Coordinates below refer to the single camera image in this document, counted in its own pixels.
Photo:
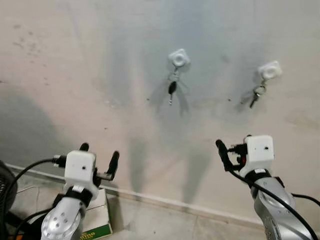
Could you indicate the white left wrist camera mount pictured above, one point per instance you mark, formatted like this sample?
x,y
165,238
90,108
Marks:
x,y
79,167

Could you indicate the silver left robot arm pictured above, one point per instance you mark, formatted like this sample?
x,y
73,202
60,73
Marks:
x,y
62,220

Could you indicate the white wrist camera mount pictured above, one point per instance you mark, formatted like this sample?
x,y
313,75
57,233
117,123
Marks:
x,y
260,152
79,167

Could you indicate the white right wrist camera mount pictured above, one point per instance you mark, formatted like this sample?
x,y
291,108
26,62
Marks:
x,y
260,152

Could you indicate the white and green cardboard box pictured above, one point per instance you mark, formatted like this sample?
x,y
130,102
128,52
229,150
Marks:
x,y
100,220

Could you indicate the black-headed key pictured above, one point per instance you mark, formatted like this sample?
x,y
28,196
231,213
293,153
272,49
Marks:
x,y
172,89

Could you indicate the white wall hook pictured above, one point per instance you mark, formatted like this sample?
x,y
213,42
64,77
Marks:
x,y
178,58
270,70

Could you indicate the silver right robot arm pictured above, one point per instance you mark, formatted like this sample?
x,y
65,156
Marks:
x,y
280,210

